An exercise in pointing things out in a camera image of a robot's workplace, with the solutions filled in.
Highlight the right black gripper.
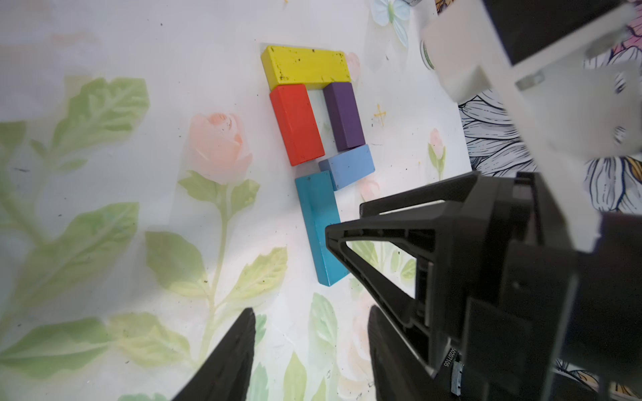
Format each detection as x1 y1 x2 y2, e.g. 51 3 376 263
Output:
324 169 642 401

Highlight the red block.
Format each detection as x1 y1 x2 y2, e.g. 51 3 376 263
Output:
270 85 325 166

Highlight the purple block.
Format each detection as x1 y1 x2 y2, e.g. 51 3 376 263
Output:
323 82 365 152

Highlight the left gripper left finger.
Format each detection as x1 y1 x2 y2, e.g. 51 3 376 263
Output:
174 307 256 401

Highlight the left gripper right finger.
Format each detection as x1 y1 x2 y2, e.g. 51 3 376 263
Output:
367 306 446 401

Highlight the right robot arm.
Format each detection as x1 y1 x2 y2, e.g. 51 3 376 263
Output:
325 1 641 400

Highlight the teal block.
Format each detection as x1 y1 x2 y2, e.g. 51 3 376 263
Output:
295 171 349 287

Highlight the yellow-green block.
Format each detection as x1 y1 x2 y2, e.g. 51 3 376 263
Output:
261 45 352 91

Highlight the light blue block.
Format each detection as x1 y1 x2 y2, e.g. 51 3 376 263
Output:
319 145 376 191

